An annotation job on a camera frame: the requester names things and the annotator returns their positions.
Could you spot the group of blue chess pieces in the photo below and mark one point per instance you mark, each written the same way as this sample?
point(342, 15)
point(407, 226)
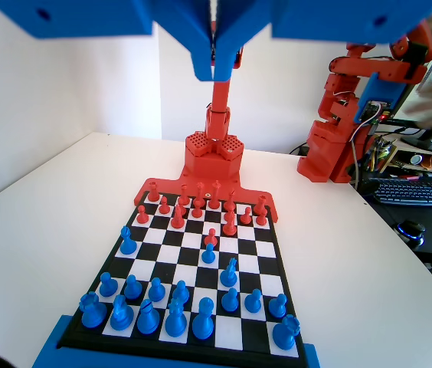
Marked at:
point(47, 356)

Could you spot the blue rook chess piece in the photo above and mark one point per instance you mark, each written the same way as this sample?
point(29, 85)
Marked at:
point(93, 312)
point(286, 333)

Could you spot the black computer monitor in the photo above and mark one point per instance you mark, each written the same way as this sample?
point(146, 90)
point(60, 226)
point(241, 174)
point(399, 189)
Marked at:
point(426, 143)

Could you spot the blue pawn chess piece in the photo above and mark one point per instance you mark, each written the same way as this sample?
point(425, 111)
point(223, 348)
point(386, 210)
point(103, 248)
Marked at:
point(277, 306)
point(230, 299)
point(180, 290)
point(208, 255)
point(107, 285)
point(253, 301)
point(132, 287)
point(156, 290)

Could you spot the wooden desk organizer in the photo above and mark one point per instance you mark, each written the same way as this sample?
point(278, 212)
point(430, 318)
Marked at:
point(396, 147)

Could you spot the black computer mouse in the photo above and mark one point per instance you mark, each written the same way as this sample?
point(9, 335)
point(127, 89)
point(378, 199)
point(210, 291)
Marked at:
point(411, 230)

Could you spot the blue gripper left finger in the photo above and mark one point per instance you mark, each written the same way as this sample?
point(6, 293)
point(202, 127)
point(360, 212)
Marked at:
point(185, 27)

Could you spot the red queen chess piece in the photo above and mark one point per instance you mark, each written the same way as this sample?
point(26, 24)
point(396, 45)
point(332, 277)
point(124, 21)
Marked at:
point(200, 191)

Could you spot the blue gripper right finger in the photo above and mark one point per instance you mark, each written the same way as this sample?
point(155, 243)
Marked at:
point(239, 27)

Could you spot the red robot arm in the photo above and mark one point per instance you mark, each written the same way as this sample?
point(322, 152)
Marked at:
point(221, 115)

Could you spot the black white chessboard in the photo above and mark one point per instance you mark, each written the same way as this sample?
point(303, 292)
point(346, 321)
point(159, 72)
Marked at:
point(254, 264)

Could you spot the white tape roll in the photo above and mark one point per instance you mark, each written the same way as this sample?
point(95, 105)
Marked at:
point(416, 159)

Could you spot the red pawn chess piece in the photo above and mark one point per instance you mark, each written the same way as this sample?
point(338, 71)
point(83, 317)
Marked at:
point(184, 203)
point(245, 216)
point(211, 237)
point(142, 215)
point(197, 209)
point(164, 206)

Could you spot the blue electronics bracket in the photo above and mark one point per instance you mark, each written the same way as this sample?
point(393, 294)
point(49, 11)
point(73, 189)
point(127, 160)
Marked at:
point(377, 92)

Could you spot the blue bishop chess piece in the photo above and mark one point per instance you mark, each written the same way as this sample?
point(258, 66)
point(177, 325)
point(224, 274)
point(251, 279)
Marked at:
point(127, 241)
point(148, 318)

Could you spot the red rook chess piece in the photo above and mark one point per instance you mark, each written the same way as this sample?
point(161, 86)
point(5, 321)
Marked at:
point(153, 191)
point(262, 203)

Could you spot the red base plate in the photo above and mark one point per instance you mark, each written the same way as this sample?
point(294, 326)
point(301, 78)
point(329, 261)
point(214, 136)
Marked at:
point(248, 192)

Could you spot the red king chess piece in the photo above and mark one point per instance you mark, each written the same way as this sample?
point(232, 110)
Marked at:
point(216, 193)

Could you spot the black keyboard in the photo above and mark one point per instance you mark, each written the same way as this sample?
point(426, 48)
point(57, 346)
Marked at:
point(415, 193)

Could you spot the blue knight chess piece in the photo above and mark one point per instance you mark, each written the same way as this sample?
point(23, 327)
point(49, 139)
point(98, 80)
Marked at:
point(121, 316)
point(229, 274)

